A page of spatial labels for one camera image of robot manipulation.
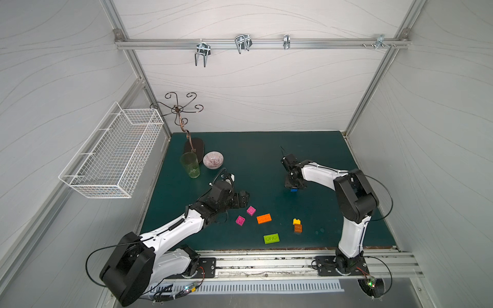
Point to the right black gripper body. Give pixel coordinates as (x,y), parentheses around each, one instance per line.
(293,182)

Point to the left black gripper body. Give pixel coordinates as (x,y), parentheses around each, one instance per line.
(239,198)

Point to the orange 2x3 brick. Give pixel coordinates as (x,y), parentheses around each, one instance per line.
(265,218)

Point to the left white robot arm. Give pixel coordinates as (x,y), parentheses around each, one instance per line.
(139,261)

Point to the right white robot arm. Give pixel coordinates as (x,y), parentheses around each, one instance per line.
(356,200)

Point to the magenta brick lower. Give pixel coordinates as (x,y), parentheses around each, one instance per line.
(240,220)

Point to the magenta brick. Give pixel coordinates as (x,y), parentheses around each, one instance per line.
(251,210)
(240,220)

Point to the magenta brick upper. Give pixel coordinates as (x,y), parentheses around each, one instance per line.
(251,210)

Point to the striped ceramic bowl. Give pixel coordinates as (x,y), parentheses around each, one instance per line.
(213,160)

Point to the green plastic cup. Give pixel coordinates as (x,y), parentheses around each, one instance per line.
(190,164)

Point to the metal hook stand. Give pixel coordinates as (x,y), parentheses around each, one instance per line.
(193,145)

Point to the wide lime green brick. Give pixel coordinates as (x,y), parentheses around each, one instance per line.
(271,239)

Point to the metal hook three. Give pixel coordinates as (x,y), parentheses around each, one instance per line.
(286,42)

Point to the metal hook two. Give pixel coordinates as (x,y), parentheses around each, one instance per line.
(243,42)

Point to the metal hook one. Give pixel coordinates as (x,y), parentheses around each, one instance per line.
(203,51)

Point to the metal hook four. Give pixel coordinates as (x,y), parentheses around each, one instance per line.
(380,43)

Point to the aluminium cross bar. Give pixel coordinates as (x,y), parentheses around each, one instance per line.
(257,44)

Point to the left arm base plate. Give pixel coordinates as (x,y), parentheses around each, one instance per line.
(203,267)

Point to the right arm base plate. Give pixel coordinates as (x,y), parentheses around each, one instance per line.
(327,265)

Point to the white wire basket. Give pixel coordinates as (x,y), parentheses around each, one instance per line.
(110,162)

